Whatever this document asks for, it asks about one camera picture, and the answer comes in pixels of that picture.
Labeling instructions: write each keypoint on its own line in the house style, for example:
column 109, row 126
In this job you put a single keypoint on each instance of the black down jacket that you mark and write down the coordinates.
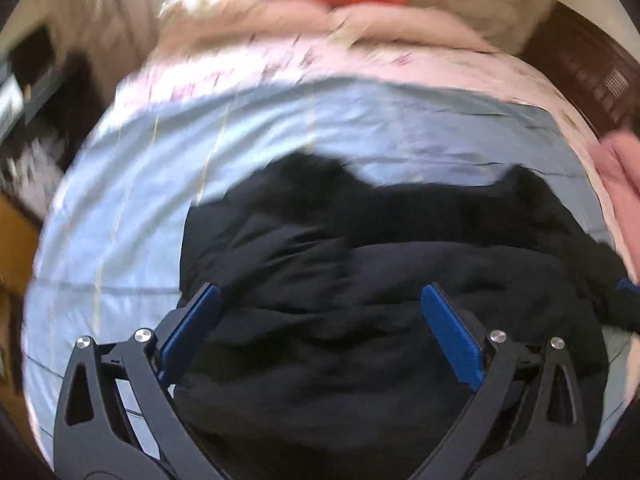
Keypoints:
column 350, row 260

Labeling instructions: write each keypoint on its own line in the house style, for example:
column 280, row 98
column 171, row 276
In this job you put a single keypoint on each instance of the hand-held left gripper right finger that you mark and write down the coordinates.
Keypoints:
column 452, row 332

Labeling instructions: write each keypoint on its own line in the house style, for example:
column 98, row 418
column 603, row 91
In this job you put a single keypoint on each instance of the pink cartoon bed sheet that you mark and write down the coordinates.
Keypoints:
column 360, row 60

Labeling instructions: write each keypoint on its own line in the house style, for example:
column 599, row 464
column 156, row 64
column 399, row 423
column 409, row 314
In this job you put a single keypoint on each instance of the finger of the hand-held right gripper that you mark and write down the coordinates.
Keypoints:
column 627, row 285

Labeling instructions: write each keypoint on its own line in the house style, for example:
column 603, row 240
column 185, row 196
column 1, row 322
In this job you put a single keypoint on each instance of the floral lace curtain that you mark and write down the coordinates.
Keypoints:
column 95, row 15

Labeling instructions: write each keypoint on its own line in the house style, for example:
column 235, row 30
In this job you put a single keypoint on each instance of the black desk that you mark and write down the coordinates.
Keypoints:
column 45, row 125

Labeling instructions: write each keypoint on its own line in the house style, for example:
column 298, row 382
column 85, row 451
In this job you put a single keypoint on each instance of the blue plaid sheet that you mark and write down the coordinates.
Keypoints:
column 150, row 185

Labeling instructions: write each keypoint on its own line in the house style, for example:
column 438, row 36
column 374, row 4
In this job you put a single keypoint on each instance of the dark wooden headboard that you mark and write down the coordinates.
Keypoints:
column 585, row 65

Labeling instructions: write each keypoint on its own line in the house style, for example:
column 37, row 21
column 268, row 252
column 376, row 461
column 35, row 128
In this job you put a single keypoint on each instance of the pink pillow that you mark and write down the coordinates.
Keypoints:
column 410, row 25
column 292, row 10

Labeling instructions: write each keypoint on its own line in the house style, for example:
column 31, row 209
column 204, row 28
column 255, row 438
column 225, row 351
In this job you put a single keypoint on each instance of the pink quilt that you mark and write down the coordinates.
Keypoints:
column 620, row 175

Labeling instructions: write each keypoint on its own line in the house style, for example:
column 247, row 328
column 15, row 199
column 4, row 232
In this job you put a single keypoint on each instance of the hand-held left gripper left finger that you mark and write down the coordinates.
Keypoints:
column 192, row 327

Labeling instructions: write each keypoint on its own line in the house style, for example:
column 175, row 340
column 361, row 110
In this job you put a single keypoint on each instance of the black computer monitor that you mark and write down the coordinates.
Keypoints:
column 32, row 55

